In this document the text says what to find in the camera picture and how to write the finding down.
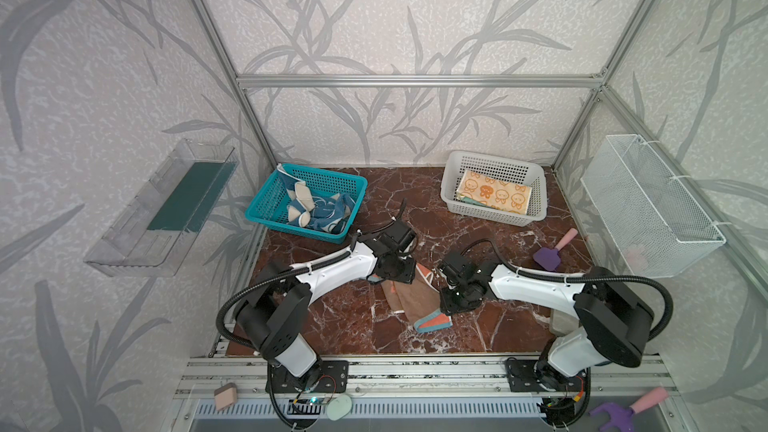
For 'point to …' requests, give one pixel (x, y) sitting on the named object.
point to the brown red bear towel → (419, 301)
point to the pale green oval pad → (339, 407)
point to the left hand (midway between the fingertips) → (413, 267)
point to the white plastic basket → (506, 187)
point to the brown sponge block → (225, 396)
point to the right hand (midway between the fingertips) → (444, 298)
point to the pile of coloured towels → (309, 212)
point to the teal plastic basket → (269, 204)
